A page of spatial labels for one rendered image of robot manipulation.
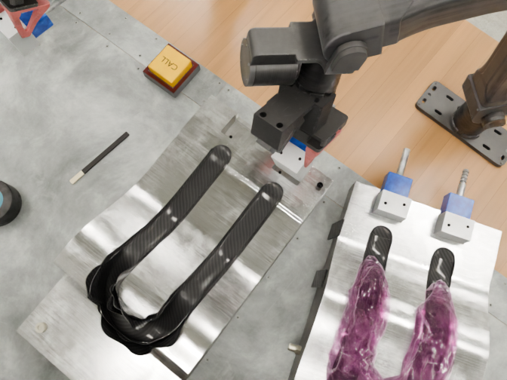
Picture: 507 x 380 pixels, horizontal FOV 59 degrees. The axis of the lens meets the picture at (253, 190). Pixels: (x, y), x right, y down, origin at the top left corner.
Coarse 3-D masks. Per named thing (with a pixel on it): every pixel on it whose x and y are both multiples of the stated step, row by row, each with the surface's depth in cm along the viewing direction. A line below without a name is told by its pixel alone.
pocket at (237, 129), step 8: (232, 120) 78; (240, 120) 79; (224, 128) 77; (232, 128) 79; (240, 128) 79; (248, 128) 78; (232, 136) 79; (240, 136) 79; (248, 136) 79; (240, 144) 79; (248, 144) 79
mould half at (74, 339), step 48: (192, 144) 76; (144, 192) 74; (240, 192) 74; (288, 192) 74; (96, 240) 67; (192, 240) 72; (288, 240) 72; (144, 288) 65; (240, 288) 69; (48, 336) 70; (96, 336) 70; (192, 336) 63
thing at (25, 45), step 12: (60, 0) 78; (24, 12) 77; (48, 12) 78; (0, 24) 75; (12, 24) 75; (24, 24) 75; (36, 24) 76; (48, 24) 78; (12, 36) 74; (36, 36) 78; (24, 48) 78
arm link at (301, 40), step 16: (256, 32) 50; (272, 32) 50; (288, 32) 51; (304, 32) 51; (256, 48) 49; (272, 48) 50; (288, 48) 50; (304, 48) 50; (320, 48) 51; (336, 48) 47; (352, 48) 46; (240, 64) 56; (256, 64) 51; (272, 64) 51; (288, 64) 52; (320, 64) 51; (336, 64) 48; (352, 64) 48; (256, 80) 52; (272, 80) 53; (288, 80) 53
